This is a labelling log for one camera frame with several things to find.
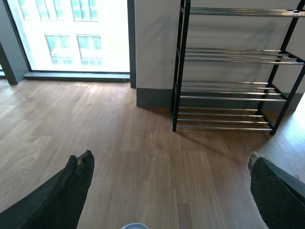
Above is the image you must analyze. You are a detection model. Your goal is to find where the light blue slipper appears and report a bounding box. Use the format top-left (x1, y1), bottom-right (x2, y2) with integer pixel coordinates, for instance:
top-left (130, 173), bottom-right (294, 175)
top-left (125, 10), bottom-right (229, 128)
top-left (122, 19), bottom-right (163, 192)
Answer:
top-left (121, 222), bottom-right (149, 229)

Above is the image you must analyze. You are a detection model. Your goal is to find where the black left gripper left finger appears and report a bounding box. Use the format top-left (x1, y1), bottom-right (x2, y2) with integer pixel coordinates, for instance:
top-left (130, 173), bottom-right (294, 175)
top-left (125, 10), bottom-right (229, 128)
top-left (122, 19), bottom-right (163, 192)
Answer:
top-left (0, 150), bottom-right (94, 229)

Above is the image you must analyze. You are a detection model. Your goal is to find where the black metal shoe rack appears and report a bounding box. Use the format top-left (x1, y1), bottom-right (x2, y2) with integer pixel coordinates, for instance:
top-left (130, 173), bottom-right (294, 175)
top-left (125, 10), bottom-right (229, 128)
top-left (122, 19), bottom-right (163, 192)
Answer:
top-left (171, 0), bottom-right (305, 135)

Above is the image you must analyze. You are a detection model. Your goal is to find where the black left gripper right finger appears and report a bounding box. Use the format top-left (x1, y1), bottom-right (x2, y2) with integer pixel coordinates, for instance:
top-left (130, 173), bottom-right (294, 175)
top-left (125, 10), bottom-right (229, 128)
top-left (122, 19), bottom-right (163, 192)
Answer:
top-left (248, 152), bottom-right (305, 229)

